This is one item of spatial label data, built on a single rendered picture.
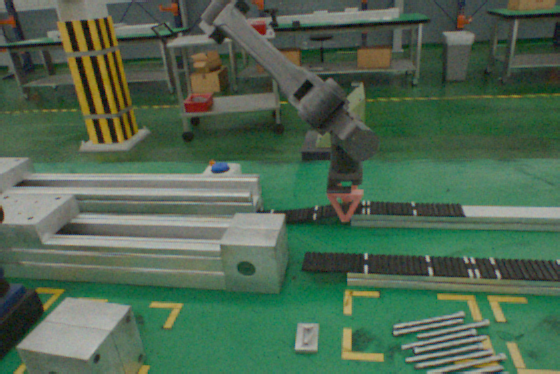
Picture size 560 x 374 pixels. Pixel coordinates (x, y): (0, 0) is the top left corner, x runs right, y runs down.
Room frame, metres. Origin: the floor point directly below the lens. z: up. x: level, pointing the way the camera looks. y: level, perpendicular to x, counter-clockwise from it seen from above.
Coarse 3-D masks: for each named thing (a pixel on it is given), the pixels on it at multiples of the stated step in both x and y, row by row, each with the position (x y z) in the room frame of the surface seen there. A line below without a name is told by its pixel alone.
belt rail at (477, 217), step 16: (464, 208) 0.72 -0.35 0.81; (480, 208) 0.72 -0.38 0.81; (496, 208) 0.71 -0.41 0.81; (512, 208) 0.71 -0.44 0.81; (528, 208) 0.70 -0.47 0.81; (544, 208) 0.70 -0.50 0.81; (352, 224) 0.74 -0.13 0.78; (368, 224) 0.73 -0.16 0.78; (384, 224) 0.72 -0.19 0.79; (400, 224) 0.72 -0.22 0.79; (416, 224) 0.71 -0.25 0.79; (432, 224) 0.70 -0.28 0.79; (448, 224) 0.70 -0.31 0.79; (464, 224) 0.69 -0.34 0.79; (480, 224) 0.69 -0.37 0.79; (496, 224) 0.68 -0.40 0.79; (512, 224) 0.68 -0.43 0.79; (528, 224) 0.67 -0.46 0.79; (544, 224) 0.67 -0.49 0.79
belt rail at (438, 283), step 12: (348, 276) 0.55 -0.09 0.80; (360, 276) 0.55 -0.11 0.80; (372, 276) 0.54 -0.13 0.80; (384, 276) 0.54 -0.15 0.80; (396, 276) 0.54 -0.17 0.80; (408, 276) 0.53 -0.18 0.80; (420, 288) 0.53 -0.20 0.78; (432, 288) 0.52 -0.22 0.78; (444, 288) 0.52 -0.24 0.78; (456, 288) 0.52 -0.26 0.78; (468, 288) 0.51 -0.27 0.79; (480, 288) 0.51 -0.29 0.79; (492, 288) 0.51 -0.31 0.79; (504, 288) 0.50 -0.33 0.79; (516, 288) 0.50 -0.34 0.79; (528, 288) 0.50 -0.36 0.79; (540, 288) 0.49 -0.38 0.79; (552, 288) 0.49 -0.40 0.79
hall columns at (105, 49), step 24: (72, 0) 3.87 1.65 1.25; (96, 0) 3.85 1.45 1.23; (72, 24) 3.71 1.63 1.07; (96, 24) 3.73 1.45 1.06; (72, 48) 3.72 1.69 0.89; (96, 48) 3.68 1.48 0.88; (72, 72) 3.73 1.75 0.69; (96, 72) 3.69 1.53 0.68; (120, 72) 3.92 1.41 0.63; (96, 96) 3.70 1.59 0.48; (120, 96) 3.82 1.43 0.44; (96, 120) 3.71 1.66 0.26; (120, 120) 3.73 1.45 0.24
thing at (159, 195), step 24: (24, 192) 0.85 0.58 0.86; (48, 192) 0.84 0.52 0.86; (72, 192) 0.83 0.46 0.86; (96, 192) 0.82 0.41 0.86; (120, 192) 0.81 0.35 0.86; (144, 192) 0.80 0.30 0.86; (168, 192) 0.79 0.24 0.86; (192, 192) 0.78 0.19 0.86; (216, 192) 0.77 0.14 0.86; (240, 192) 0.76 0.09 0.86; (168, 216) 0.78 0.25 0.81; (192, 216) 0.77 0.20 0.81; (216, 216) 0.77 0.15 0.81
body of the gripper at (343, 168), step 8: (336, 152) 0.74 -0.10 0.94; (344, 152) 0.73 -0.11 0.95; (336, 160) 0.74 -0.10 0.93; (344, 160) 0.73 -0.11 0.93; (352, 160) 0.73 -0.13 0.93; (336, 168) 0.74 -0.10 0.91; (344, 168) 0.73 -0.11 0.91; (352, 168) 0.73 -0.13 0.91; (360, 168) 0.75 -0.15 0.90; (328, 176) 0.72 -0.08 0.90; (336, 176) 0.72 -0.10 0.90; (344, 176) 0.72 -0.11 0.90; (352, 176) 0.72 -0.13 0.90; (360, 176) 0.71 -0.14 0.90; (328, 184) 0.72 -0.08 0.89; (336, 184) 0.71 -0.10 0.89; (352, 184) 0.71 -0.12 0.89; (360, 184) 0.70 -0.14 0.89
